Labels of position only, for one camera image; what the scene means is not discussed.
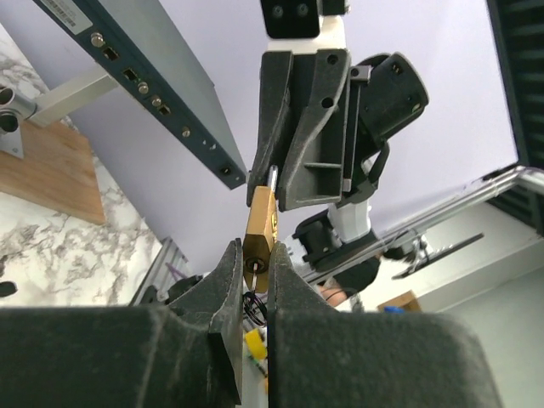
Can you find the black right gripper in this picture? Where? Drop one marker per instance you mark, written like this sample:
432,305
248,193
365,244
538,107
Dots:
385,93

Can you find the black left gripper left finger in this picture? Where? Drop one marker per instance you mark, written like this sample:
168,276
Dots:
186,353

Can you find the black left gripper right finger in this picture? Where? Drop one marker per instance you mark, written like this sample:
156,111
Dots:
322,357

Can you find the brass padlock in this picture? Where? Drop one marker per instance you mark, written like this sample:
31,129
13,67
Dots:
261,234

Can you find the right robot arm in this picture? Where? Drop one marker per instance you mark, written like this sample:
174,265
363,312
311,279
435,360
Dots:
331,235

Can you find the wooden board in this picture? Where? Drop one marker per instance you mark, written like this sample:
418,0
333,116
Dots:
56,172

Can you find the dark network switch box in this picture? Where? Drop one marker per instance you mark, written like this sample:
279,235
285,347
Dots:
140,47

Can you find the metal bracket stand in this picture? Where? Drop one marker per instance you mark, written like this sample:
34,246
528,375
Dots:
50,107

